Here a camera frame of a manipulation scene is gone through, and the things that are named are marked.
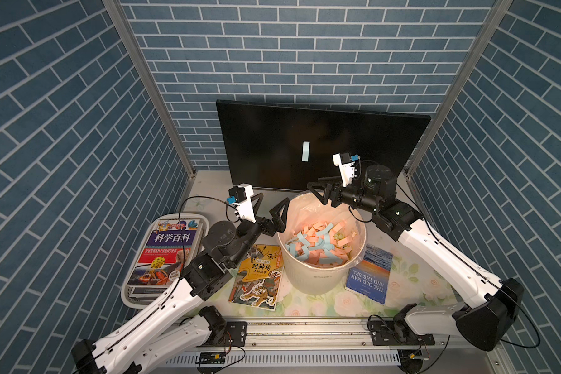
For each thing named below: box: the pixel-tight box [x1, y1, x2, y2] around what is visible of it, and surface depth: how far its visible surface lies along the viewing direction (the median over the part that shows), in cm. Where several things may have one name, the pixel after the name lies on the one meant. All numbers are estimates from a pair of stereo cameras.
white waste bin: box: [277, 191, 367, 296], surface depth 81 cm
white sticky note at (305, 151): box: [301, 141, 311, 162], surface depth 75 cm
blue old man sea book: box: [344, 243, 394, 305], surface depth 87 cm
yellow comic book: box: [227, 244, 285, 312], surface depth 85 cm
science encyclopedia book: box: [127, 216, 202, 286], surface depth 82 cm
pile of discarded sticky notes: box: [285, 219, 357, 268], surface depth 82 cm
